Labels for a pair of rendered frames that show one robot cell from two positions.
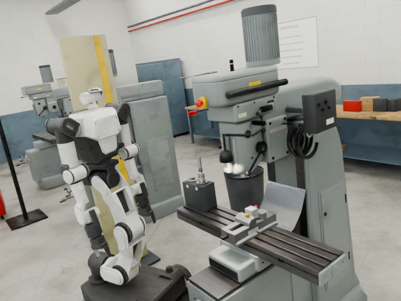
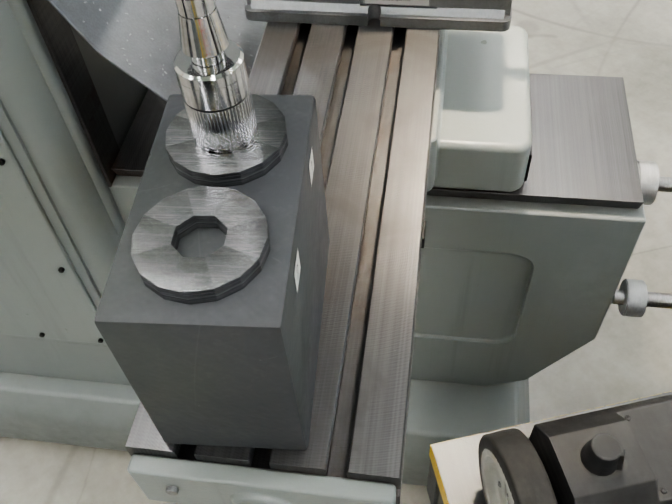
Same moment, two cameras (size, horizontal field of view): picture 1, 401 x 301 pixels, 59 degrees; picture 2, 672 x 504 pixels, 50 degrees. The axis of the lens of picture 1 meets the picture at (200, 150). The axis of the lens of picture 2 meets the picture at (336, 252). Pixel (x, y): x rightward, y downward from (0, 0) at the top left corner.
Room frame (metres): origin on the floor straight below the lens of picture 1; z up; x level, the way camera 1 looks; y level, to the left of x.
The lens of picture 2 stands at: (2.59, 0.37, 1.49)
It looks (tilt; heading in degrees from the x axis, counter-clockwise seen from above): 52 degrees down; 228
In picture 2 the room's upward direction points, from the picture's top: 5 degrees counter-clockwise
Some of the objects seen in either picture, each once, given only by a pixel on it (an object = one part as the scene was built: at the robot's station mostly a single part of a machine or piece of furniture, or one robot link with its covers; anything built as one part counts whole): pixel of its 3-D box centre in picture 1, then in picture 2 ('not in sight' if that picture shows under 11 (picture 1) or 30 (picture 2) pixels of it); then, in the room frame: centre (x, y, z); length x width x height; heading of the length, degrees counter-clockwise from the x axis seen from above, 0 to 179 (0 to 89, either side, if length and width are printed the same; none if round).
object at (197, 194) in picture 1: (199, 193); (237, 267); (2.42, 0.05, 1.04); 0.22 x 0.12 x 0.20; 40
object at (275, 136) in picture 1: (263, 137); not in sight; (2.10, -0.39, 1.47); 0.24 x 0.19 x 0.26; 36
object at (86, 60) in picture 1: (107, 159); not in sight; (3.32, 0.90, 1.15); 0.52 x 0.40 x 2.30; 126
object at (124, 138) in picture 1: (125, 140); not in sight; (2.30, 0.48, 1.52); 0.13 x 0.12 x 0.22; 145
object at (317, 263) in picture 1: (245, 232); (354, 50); (2.01, -0.21, 0.90); 1.24 x 0.23 x 0.08; 36
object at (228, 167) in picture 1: (227, 154); not in sight; (1.92, -0.14, 1.44); 0.04 x 0.04 x 0.21; 36
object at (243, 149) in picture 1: (241, 144); not in sight; (1.98, -0.24, 1.47); 0.21 x 0.19 x 0.32; 36
